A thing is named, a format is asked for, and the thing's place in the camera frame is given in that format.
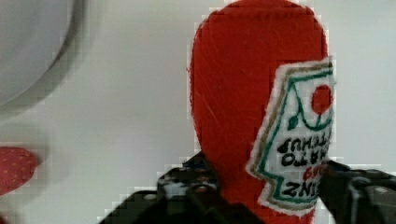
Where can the red plush ketchup bottle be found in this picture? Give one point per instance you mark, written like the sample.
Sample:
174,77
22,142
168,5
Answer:
262,103

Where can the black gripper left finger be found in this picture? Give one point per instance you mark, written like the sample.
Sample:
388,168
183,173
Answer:
189,194

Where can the large lilac plate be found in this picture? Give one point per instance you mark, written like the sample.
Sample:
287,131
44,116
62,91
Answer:
34,35

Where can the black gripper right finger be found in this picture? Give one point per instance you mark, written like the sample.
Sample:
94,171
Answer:
357,196

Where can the red plush strawberry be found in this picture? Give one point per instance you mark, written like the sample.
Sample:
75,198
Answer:
17,166

